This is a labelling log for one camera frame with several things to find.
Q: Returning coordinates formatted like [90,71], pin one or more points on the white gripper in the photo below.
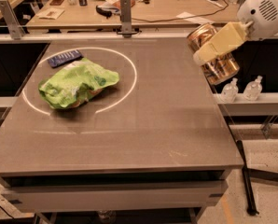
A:
[262,16]

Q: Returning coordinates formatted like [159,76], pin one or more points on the orange soda can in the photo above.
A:
[220,69]

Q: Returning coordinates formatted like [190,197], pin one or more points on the white paper sheet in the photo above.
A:
[192,19]

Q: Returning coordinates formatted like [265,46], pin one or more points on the clear small bottle right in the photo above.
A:
[253,89]

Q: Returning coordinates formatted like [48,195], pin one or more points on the clear small bottle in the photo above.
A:
[229,91]
[253,89]

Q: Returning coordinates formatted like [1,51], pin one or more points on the clear small bottle left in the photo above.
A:
[229,91]

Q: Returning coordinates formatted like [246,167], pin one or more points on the black sunglasses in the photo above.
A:
[103,12]

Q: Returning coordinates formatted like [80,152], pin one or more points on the white table drawer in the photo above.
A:
[116,197]

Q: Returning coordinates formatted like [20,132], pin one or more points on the blue snack bar wrapper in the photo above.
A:
[64,58]

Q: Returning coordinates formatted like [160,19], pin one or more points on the green chip bag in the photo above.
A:
[76,84]

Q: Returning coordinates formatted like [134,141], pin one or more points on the black floor pole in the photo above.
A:
[251,204]

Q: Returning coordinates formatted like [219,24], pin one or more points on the brown paper packet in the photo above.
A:
[50,14]

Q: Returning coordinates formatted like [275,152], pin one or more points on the metal bracket middle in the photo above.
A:
[126,18]

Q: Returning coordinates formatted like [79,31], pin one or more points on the metal bracket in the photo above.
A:
[13,26]
[126,18]

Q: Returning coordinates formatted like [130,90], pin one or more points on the metal bracket left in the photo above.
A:
[13,26]

